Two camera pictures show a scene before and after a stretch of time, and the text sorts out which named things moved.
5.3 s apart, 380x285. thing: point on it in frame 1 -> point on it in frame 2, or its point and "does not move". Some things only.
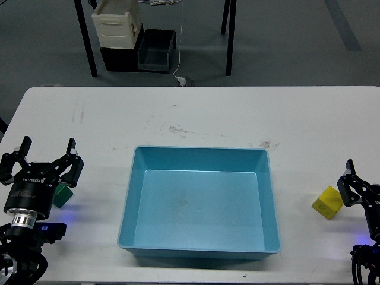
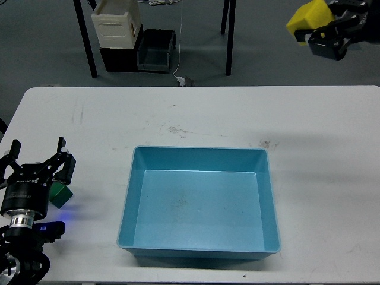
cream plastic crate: (117, 23) does not move
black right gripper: (352, 187) -> (367, 29)
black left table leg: (86, 37) does not move
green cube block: (63, 193) does not move
